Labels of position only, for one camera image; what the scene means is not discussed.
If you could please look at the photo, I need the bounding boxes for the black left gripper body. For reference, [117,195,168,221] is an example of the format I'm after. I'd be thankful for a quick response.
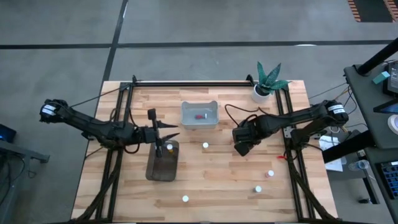
[141,108,164,159]

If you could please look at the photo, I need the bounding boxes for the black keyboard blue keys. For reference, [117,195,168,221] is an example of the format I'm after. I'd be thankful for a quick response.
[377,161,398,200]

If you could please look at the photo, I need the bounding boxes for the black stand beam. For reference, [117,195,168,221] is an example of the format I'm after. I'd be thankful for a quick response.
[322,130,377,164]

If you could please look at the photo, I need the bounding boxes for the white paper sheet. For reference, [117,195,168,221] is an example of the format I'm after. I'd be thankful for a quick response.
[318,135,348,172]

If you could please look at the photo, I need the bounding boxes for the black tablet screen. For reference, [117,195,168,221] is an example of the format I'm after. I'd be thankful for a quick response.
[382,60,398,96]

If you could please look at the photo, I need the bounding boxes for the dark grey side table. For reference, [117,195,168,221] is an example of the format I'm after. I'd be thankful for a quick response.
[343,60,398,150]

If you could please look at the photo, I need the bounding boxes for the dark laptop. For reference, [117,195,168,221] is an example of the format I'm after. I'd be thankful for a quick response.
[373,99,398,114]

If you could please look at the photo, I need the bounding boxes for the orange striped mat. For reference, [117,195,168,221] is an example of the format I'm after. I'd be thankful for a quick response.
[347,0,398,22]

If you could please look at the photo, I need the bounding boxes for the white plastic bin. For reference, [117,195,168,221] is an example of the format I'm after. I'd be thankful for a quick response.
[180,100,220,130]

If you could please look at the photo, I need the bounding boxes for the teal small box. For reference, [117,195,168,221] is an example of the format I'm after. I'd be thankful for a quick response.
[373,70,391,85]

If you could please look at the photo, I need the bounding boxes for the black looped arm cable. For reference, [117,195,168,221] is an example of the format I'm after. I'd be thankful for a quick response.
[123,143,141,155]

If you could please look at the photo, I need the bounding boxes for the green artificial plant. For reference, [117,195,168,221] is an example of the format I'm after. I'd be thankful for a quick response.
[256,61,292,96]

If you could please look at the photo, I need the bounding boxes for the dark translucent grey bin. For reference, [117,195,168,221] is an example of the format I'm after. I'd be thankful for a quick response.
[145,139,180,182]

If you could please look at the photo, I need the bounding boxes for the black stand pole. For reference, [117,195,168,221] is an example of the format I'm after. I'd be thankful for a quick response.
[356,39,398,76]

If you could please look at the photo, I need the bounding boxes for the grey desk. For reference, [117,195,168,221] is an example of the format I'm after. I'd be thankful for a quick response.
[0,139,50,224]

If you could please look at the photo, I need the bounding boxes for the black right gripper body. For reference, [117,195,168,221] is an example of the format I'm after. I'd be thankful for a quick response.
[232,121,259,157]

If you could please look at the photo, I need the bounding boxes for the black aluminium table frame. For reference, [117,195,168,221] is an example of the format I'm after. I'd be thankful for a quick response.
[73,74,338,223]

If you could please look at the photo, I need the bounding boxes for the thin black cable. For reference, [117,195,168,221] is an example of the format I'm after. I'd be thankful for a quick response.
[70,86,127,109]

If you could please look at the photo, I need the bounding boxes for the white tape roll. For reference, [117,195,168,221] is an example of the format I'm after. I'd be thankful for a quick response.
[387,114,398,135]

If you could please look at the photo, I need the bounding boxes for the clear plastic water bottle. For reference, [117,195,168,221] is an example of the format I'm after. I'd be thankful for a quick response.
[348,159,369,171]

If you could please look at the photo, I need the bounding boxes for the black device blue screen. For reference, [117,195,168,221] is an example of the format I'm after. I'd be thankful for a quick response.
[0,123,17,143]

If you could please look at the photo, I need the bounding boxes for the white plant pot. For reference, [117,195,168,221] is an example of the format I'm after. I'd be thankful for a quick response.
[251,83,271,105]

